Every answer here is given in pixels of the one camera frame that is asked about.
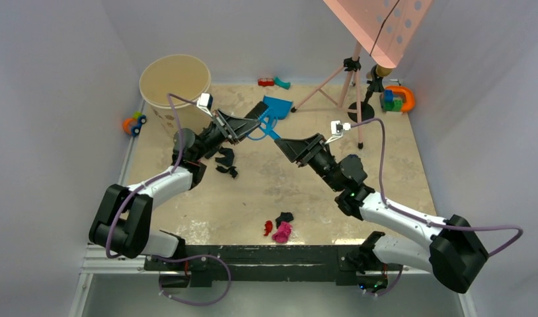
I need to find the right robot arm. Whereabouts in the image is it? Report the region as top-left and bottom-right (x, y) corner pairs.
(275, 134), (490, 293)

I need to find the red toy block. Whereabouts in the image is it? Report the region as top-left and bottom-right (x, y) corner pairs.
(257, 77), (275, 87)

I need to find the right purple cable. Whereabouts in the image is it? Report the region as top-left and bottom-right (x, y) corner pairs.
(348, 117), (524, 259)

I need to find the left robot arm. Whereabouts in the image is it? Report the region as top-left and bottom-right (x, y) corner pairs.
(89, 110), (260, 270)

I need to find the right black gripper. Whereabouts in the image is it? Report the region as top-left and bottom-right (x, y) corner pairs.
(274, 133), (343, 192)

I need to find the pink paper scrap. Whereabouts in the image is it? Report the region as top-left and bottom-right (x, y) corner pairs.
(272, 221), (292, 244)

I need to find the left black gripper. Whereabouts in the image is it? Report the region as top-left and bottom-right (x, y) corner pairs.
(193, 109), (260, 162)

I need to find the orange ring with blocks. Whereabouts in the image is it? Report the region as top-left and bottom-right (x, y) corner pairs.
(379, 85), (416, 114)

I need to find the blue dustpan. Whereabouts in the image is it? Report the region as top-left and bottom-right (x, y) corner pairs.
(247, 96), (293, 141)

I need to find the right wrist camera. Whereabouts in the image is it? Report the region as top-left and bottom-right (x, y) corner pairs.
(325, 120), (352, 145)

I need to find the orange toy car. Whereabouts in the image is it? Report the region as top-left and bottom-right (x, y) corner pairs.
(122, 112), (147, 137)

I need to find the red paper scrap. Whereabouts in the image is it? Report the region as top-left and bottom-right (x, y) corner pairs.
(264, 221), (274, 236)

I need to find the black base frame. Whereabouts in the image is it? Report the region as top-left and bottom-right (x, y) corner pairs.
(144, 245), (401, 287)

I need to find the pink music stand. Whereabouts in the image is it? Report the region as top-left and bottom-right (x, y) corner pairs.
(290, 0), (436, 150)

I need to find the beige round bin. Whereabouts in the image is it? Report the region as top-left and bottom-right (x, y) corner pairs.
(139, 54), (211, 138)

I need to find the large black paper scrap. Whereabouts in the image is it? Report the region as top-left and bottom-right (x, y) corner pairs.
(215, 147), (239, 179)

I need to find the teal toy piece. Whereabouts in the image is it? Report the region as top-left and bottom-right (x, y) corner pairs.
(273, 77), (291, 90)

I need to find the black microphone stand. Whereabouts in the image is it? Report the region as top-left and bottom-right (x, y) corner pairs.
(343, 58), (393, 122)

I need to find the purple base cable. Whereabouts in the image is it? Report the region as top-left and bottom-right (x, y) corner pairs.
(158, 254), (233, 308)

